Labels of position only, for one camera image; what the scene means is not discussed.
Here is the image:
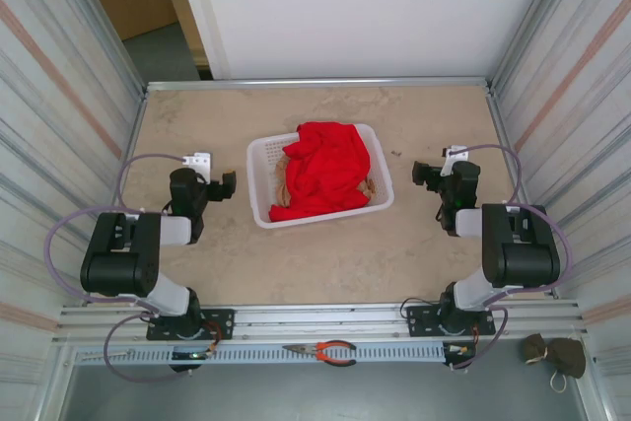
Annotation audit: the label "white perforated plastic basket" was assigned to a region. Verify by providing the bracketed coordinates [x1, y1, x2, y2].
[245, 123, 395, 231]

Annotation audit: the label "red t-shirt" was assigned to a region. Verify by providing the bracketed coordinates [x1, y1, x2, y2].
[268, 120, 372, 224]

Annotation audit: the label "tan crumpled cloth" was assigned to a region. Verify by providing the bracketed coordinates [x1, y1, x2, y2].
[272, 154, 379, 209]

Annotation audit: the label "small dark brown pouch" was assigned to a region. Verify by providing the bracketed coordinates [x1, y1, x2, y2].
[522, 333, 552, 367]

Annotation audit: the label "large dark brown pouch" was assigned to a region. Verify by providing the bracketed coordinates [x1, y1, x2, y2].
[544, 337, 588, 395]

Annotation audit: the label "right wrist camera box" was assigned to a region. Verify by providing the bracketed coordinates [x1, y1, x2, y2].
[440, 143, 470, 179]

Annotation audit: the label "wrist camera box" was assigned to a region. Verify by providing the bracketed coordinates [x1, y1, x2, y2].
[440, 143, 470, 179]
[182, 151, 214, 181]

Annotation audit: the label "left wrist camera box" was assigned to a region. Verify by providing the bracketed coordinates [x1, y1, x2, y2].
[182, 151, 214, 181]

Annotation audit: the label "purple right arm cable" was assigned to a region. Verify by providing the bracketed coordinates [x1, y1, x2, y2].
[451, 143, 572, 373]

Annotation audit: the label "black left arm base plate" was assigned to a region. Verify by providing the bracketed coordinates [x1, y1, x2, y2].
[146, 309, 236, 342]

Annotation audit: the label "aluminium table edge rail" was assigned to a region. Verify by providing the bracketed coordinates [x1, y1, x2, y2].
[145, 76, 493, 94]

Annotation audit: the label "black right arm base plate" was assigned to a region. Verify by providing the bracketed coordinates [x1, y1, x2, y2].
[406, 303, 497, 339]

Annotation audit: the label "red black wire bundle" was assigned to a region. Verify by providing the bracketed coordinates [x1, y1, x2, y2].
[202, 320, 222, 359]
[460, 324, 480, 357]

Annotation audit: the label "white slotted cable duct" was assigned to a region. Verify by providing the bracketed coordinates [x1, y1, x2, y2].
[73, 344, 477, 368]

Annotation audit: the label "white door frame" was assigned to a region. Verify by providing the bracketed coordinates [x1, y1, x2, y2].
[170, 0, 233, 81]

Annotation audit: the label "orange handled pliers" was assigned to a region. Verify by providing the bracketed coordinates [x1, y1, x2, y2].
[282, 339, 358, 368]

